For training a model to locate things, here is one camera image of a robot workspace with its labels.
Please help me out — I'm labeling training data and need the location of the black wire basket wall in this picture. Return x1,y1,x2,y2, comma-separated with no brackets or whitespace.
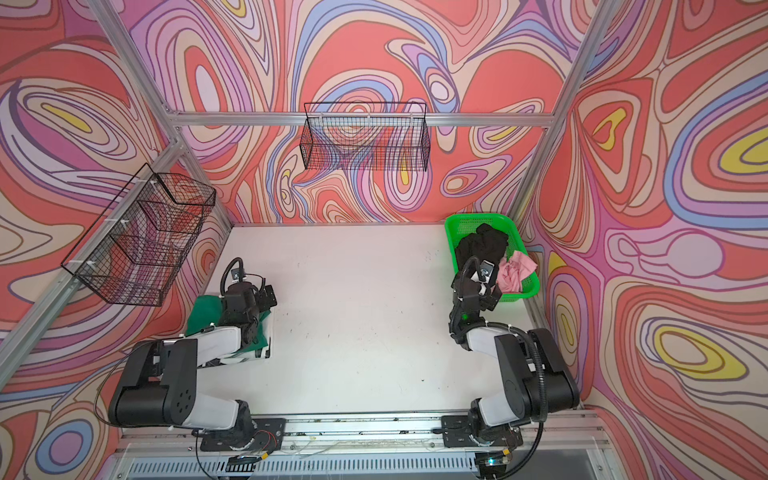
299,101,431,172
61,164,216,307

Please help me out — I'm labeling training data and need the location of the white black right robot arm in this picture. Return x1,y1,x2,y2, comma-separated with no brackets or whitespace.
448,256,580,446

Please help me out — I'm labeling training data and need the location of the black t shirt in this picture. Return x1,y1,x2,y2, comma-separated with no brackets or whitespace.
454,223,509,276

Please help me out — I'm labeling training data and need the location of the black wire basket back wall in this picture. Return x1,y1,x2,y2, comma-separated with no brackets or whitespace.
299,101,431,172

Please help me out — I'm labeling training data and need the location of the aluminium frame profile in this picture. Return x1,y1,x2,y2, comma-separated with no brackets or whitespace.
0,0,607,385

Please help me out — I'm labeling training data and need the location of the white printed t shirt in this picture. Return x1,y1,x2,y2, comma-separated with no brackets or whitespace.
203,311,272,368

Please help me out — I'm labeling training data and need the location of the pink t shirt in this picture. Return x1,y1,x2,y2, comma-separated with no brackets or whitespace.
497,251,537,294

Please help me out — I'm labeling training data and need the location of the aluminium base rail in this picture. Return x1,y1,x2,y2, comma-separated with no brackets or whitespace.
99,411,623,479

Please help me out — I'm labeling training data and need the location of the green plastic laundry basket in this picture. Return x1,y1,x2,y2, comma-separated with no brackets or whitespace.
444,213,540,303

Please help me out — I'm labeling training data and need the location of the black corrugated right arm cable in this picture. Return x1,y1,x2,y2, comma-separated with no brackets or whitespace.
455,256,550,480

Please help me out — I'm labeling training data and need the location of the black wire basket left wall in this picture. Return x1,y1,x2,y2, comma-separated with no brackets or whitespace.
61,164,216,307

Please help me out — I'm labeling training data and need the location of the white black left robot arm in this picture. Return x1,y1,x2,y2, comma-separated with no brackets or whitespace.
107,257,277,451

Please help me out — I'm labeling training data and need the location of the green t shirt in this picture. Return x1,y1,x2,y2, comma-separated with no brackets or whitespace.
184,295,249,360

